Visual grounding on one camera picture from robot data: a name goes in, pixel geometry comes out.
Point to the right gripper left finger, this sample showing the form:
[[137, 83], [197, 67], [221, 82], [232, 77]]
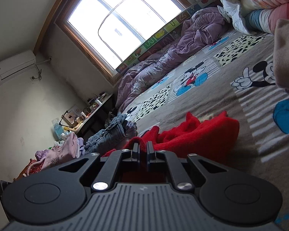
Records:
[[121, 166]]

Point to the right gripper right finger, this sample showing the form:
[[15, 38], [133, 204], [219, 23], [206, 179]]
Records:
[[179, 177]]

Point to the red knit sweater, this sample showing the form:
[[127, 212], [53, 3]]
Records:
[[213, 139]]

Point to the tall stack folded clothes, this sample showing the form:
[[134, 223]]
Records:
[[68, 151]]

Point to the folded denim clothes stack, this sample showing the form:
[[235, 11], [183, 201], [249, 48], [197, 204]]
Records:
[[115, 136]]

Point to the red patterned cushion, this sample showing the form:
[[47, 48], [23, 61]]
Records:
[[33, 167]]

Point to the colourful alphabet headboard panel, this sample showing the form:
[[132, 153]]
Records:
[[166, 35]]

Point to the purple crumpled duvet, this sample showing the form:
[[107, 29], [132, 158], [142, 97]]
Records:
[[205, 27]]

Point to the white air conditioner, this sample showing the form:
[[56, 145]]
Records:
[[16, 65]]

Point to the folded beige sweater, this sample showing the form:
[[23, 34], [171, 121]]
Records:
[[281, 54]]

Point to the pile of folded quilts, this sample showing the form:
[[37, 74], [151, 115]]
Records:
[[248, 16]]

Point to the window with wooden frame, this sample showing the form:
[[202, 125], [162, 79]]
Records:
[[108, 31]]

